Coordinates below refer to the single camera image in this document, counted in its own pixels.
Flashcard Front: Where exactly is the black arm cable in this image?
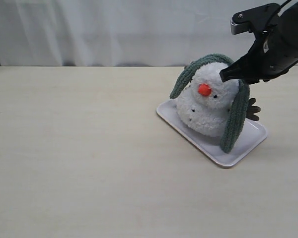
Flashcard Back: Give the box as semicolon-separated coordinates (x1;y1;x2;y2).
263;0;293;33

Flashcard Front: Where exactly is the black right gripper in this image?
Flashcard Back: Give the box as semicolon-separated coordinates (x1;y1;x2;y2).
220;24;298;83

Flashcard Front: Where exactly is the white backdrop curtain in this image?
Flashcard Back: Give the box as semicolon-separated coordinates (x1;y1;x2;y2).
0;0;298;67

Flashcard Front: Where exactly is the white plush snowman toy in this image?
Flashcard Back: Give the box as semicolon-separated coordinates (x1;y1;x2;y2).
170;61;261;137

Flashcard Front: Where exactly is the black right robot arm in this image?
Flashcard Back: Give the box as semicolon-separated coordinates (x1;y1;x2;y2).
220;2;298;85

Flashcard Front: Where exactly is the white rectangular plastic tray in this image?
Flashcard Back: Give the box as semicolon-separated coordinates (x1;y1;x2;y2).
156;100;268;169

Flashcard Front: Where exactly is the green fuzzy scarf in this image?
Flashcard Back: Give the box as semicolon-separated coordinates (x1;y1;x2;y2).
169;53;250;153

